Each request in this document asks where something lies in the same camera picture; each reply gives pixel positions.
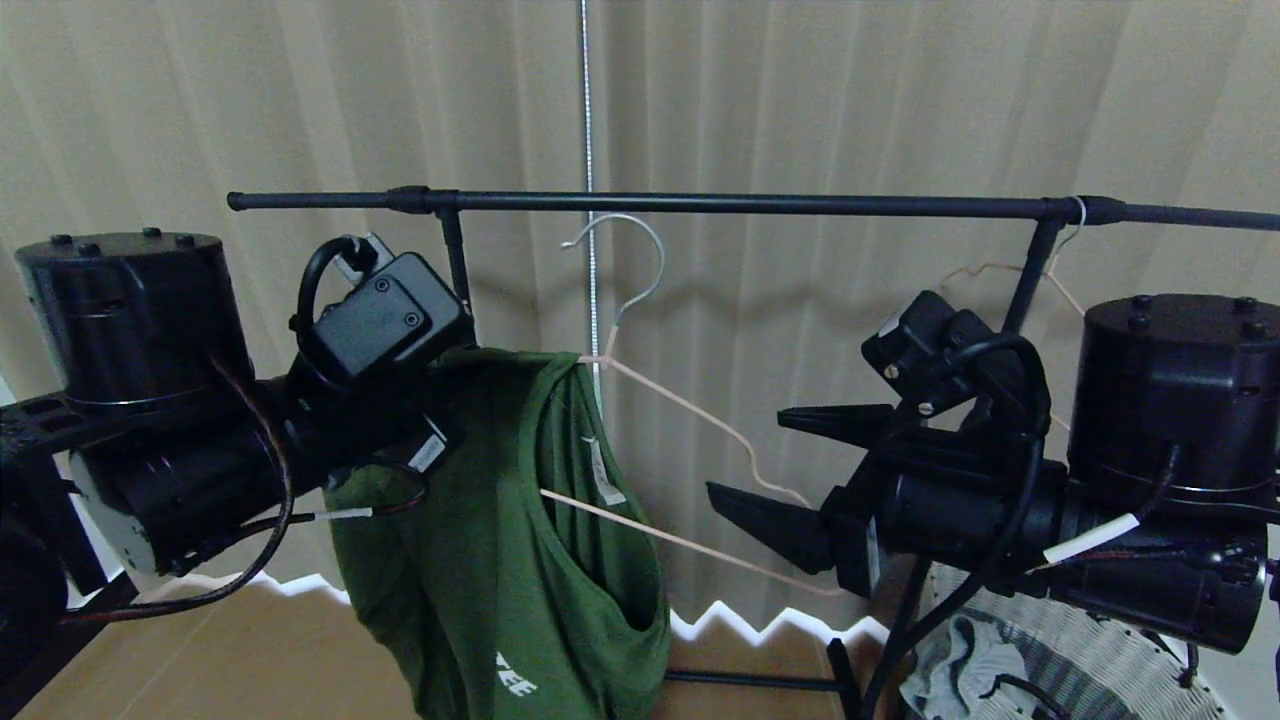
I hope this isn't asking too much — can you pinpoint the beige curtain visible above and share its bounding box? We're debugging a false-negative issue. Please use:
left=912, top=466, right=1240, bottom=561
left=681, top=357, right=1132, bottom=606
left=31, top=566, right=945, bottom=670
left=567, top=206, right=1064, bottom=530
left=0, top=0, right=1280, bottom=641

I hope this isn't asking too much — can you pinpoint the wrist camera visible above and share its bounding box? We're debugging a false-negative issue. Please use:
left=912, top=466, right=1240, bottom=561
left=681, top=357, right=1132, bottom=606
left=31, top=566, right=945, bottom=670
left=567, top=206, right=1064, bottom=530
left=290, top=233, right=476, bottom=393
left=862, top=290, right=1031, bottom=441

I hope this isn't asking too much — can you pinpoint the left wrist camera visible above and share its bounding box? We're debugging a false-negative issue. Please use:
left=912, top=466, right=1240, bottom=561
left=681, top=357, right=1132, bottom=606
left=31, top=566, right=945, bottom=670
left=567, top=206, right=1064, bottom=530
left=290, top=233, right=476, bottom=393

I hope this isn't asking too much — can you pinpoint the white laundry basket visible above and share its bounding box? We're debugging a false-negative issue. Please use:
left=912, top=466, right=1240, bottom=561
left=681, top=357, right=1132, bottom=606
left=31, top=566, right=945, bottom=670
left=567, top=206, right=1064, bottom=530
left=898, top=562, right=1233, bottom=720

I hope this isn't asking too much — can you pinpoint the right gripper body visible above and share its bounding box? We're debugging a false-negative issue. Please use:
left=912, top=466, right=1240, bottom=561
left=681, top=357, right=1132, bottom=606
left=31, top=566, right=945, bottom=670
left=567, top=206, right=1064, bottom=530
left=820, top=425, right=1066, bottom=601

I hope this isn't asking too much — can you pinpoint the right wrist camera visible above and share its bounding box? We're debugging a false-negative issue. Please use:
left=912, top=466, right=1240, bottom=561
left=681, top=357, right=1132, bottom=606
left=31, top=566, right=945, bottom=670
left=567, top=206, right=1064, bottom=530
left=862, top=290, right=1031, bottom=441

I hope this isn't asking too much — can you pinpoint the green sleeveless shirt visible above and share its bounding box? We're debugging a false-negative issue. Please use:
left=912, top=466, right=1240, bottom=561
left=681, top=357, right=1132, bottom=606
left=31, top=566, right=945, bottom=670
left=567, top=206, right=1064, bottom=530
left=322, top=345, right=673, bottom=720

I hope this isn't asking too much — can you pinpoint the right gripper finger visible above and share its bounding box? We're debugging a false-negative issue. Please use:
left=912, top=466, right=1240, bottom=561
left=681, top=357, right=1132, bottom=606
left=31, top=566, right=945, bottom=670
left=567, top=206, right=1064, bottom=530
left=706, top=483, right=836, bottom=576
left=778, top=403, right=898, bottom=449

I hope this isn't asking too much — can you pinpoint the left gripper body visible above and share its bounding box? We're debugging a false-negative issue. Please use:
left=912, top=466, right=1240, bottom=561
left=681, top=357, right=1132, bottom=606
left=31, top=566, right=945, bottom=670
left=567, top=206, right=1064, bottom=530
left=283, top=372, right=463, bottom=486

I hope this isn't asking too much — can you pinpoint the black clothes rack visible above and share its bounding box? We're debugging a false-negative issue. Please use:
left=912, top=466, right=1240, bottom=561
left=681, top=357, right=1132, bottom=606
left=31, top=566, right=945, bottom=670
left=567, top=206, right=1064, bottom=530
left=227, top=185, right=1280, bottom=720

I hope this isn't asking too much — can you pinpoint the pink clothes hanger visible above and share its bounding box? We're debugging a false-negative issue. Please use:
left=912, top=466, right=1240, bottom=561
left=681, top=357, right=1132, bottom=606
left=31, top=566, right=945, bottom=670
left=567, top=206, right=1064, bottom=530
left=938, top=198, right=1091, bottom=433
left=540, top=213, right=846, bottom=598

